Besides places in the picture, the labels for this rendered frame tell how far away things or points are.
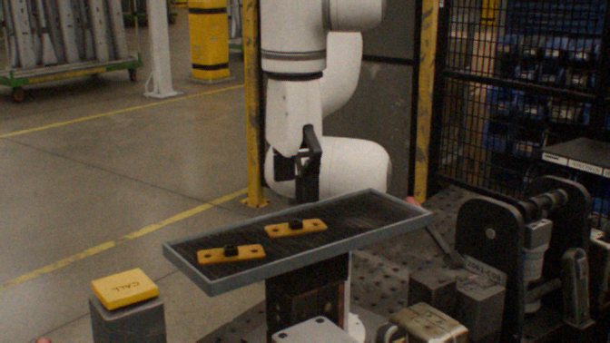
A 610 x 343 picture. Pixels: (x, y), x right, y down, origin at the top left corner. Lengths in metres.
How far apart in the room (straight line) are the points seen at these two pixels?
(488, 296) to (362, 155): 0.34
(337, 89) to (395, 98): 2.19
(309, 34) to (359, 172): 0.39
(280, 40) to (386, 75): 2.57
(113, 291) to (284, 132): 0.28
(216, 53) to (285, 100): 7.80
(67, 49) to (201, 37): 1.72
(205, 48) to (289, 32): 7.77
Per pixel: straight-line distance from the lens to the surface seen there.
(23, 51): 8.31
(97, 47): 8.62
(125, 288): 0.75
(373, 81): 3.36
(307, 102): 0.77
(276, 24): 0.76
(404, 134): 3.33
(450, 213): 2.19
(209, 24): 8.47
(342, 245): 0.83
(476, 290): 0.92
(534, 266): 1.06
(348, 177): 1.08
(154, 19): 7.68
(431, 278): 0.89
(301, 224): 0.86
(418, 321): 0.83
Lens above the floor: 1.51
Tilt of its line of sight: 18 degrees down
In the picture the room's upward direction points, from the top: straight up
